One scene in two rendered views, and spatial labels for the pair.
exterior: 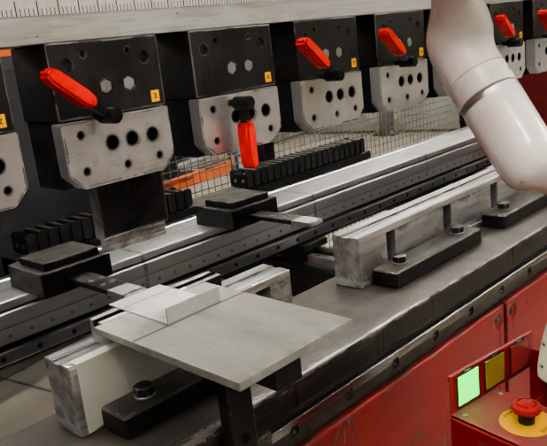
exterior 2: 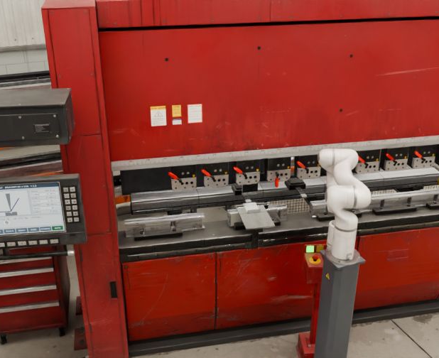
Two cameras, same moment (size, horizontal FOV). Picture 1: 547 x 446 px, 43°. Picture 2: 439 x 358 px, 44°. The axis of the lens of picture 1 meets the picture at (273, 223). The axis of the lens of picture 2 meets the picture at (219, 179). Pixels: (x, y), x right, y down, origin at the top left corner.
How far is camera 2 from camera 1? 263 cm
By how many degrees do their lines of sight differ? 33
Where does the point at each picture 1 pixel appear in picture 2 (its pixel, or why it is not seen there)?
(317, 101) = (302, 173)
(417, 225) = not seen: hidden behind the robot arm
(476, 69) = (329, 182)
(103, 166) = (243, 182)
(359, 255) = (312, 209)
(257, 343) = (256, 223)
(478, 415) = (308, 255)
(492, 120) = not seen: hidden behind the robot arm
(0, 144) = (224, 176)
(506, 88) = not seen: hidden behind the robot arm
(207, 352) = (247, 221)
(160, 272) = (267, 194)
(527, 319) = (371, 243)
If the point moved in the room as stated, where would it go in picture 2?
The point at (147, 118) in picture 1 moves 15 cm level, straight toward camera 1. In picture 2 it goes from (254, 174) to (246, 184)
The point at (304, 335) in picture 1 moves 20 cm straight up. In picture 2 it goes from (264, 225) to (265, 195)
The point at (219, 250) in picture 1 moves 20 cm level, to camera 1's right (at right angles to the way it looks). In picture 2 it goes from (286, 192) to (312, 200)
